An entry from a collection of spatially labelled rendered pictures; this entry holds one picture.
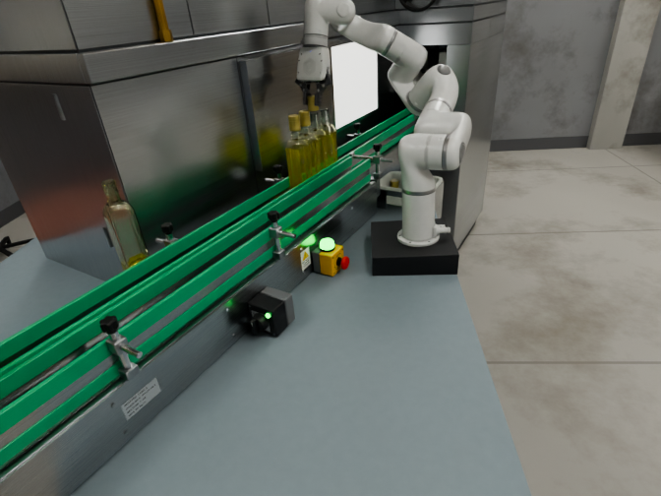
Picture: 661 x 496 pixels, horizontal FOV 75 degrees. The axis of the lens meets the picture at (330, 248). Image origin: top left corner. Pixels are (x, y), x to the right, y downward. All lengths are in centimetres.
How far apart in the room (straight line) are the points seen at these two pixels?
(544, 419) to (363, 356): 110
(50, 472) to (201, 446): 24
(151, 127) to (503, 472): 105
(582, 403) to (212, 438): 154
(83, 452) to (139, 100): 76
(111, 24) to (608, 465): 197
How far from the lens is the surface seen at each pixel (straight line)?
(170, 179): 123
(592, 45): 492
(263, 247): 109
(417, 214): 124
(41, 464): 88
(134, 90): 116
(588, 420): 202
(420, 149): 118
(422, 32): 232
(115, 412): 91
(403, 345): 103
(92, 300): 103
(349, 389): 94
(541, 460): 184
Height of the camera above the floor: 145
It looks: 30 degrees down
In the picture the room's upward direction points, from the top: 4 degrees counter-clockwise
